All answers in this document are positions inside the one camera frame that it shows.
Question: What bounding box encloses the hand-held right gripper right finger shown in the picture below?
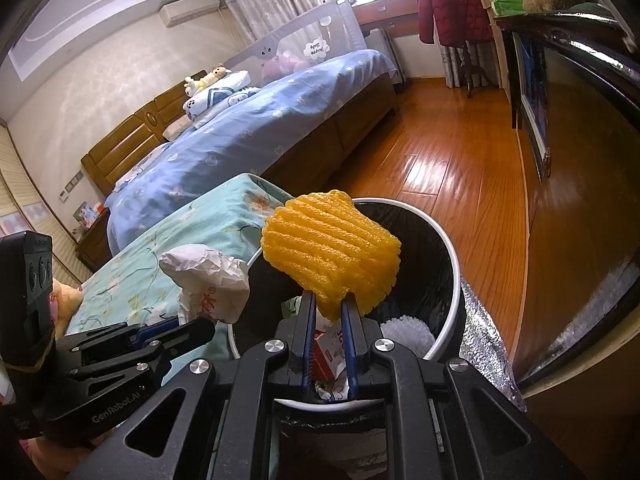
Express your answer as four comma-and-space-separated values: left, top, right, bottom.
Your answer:
341, 294, 586, 480

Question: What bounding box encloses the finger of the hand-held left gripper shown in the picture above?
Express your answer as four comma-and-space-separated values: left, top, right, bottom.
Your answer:
67, 346, 168, 397
55, 316, 217, 357

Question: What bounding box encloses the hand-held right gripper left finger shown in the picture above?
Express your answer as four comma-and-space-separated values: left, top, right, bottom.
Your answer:
65, 290, 318, 480

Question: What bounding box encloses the red and white box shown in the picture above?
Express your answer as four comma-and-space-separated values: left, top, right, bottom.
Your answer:
310, 327, 351, 381

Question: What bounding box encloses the white foam fruit net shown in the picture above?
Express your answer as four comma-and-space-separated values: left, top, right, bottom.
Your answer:
380, 315, 436, 358

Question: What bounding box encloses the white paper bag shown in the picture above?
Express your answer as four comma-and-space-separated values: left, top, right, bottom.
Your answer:
159, 244, 251, 325

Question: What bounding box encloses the yellow foam fruit net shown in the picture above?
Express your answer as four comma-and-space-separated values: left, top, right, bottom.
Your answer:
261, 191, 402, 322

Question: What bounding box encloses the black bin with white rim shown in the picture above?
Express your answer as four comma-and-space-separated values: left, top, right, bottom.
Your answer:
227, 199, 463, 411

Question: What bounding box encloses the person's left hand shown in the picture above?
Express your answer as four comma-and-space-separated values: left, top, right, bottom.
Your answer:
20, 437, 68, 478

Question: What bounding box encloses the cream teddy bear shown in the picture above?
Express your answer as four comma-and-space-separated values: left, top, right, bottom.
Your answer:
49, 280, 85, 338

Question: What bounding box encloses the wooden nightstand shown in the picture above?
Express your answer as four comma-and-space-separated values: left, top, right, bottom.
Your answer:
75, 207, 113, 272

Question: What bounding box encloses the cream louvered wardrobe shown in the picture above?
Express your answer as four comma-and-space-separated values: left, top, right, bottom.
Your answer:
0, 120, 86, 286

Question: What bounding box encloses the framed photo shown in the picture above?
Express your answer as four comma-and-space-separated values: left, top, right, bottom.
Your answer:
72, 201, 101, 228

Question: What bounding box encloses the silver foil bag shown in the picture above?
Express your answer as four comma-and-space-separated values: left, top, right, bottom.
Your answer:
452, 260, 528, 413

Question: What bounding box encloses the blue white patterned pillow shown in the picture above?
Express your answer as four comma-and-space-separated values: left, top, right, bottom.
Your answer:
114, 152, 161, 191

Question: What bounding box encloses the beige pillow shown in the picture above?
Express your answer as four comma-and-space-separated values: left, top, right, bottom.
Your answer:
162, 115, 193, 142

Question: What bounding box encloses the bed with blue cover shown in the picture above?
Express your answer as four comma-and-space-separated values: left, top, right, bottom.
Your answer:
106, 50, 398, 256

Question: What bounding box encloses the folded white blue blanket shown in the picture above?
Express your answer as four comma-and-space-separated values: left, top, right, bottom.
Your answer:
182, 71, 261, 128

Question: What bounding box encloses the yellow white plush toy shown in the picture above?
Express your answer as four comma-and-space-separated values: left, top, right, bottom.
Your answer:
184, 64, 228, 96

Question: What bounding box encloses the pink plush toy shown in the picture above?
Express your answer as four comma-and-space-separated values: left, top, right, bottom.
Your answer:
262, 55, 308, 77

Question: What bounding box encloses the dark framed screen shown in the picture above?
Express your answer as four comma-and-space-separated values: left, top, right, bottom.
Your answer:
512, 32, 553, 181

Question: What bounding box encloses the dark wooden cabinet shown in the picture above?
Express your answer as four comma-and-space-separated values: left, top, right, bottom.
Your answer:
492, 2, 640, 396

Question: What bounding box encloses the white radiator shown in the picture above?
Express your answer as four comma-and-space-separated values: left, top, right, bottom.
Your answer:
367, 27, 406, 91

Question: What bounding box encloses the white air conditioner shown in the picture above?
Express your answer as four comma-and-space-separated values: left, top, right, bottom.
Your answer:
159, 0, 221, 27

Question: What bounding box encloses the wooden window desk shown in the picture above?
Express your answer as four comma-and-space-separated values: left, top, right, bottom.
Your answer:
352, 0, 421, 36

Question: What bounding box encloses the grey bed guard rail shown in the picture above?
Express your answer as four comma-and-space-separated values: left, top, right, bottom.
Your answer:
222, 0, 368, 78

